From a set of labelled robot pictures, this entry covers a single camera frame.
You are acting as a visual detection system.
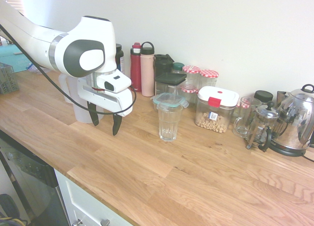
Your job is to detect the stainless steel dishwasher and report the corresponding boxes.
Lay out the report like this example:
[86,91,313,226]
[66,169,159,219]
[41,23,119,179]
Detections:
[0,130,71,226]

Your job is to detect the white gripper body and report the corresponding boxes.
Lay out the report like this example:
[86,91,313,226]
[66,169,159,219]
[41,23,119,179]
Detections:
[77,77,133,117]

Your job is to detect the grey plastic basket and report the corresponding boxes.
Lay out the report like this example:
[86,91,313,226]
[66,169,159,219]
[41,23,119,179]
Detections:
[0,62,20,95]

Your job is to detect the white window blinds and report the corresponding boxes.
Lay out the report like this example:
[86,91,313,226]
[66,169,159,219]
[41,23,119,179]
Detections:
[3,0,26,17]

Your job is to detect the red water bottle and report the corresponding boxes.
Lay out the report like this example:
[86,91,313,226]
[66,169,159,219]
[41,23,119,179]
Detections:
[130,42,142,92]

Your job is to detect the silver drawer handle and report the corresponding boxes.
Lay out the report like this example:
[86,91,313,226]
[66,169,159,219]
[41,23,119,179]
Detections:
[73,218,111,226]

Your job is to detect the clear container dark square lid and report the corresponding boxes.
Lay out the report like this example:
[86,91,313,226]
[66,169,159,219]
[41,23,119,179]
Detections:
[154,73,187,97]

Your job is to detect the white cabinet drawer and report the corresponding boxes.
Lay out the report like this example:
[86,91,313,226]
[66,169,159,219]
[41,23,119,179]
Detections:
[54,169,133,226]

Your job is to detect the clear drinking glass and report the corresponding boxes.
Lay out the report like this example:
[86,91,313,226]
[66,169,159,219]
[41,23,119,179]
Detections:
[157,100,183,142]

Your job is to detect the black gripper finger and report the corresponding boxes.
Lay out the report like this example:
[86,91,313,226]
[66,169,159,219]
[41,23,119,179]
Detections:
[112,113,123,136]
[87,101,100,126]

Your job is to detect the black shaker bottle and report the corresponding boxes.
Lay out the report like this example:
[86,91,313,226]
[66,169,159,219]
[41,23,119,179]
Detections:
[154,53,174,76]

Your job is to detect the teal bread box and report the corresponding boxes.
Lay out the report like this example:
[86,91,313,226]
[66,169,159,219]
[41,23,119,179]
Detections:
[0,45,31,74]

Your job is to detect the pink water bottle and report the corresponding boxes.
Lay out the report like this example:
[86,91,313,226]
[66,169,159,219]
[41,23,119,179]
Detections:
[140,41,156,97]

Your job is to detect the glass jar red checkered lid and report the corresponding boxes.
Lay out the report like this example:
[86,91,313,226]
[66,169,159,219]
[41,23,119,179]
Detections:
[199,69,219,89]
[233,100,252,124]
[182,65,201,89]

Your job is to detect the glass French press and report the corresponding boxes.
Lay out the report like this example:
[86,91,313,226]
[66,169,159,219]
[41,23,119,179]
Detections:
[246,100,280,152]

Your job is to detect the clear glass mug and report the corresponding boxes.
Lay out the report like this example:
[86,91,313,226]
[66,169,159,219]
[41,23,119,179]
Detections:
[232,96,262,138]

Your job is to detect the black bag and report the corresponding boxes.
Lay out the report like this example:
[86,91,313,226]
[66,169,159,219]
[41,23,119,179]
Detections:
[0,193,29,226]

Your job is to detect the cereal container white red lid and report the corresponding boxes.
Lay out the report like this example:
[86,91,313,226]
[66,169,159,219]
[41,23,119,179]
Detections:
[195,86,240,134]

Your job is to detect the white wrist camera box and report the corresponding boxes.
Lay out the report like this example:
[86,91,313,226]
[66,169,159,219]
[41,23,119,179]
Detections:
[96,69,132,94]

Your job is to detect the clear zip plastic bag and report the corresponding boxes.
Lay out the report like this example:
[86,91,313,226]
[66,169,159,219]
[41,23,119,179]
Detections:
[26,63,50,75]

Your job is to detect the glass jar black lid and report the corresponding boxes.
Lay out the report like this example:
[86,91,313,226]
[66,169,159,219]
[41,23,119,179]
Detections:
[254,90,274,106]

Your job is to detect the shiny metal canister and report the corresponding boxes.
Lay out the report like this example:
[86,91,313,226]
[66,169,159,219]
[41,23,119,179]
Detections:
[277,90,290,105]

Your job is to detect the stainless steel electric kettle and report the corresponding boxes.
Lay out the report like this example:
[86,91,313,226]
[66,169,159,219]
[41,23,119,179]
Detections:
[268,83,314,157]

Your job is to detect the glass jar green lid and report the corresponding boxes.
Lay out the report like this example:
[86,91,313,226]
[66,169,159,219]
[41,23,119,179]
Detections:
[171,62,185,75]

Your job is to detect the glass food container teal lid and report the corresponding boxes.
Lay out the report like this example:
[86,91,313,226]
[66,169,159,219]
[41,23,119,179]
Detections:
[150,92,189,113]

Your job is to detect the small jar red checkered lid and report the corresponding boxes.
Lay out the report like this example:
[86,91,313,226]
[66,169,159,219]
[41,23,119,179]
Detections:
[181,85,199,104]

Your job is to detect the translucent pitcher with blue lid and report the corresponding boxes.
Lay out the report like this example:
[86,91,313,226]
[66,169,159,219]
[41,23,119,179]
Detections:
[58,74,105,124]

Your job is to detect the black Vega protein tub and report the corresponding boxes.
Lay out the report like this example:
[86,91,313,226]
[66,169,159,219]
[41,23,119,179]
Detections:
[115,44,125,76]

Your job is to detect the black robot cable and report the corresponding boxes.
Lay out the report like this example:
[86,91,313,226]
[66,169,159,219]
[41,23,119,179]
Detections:
[0,24,137,114]

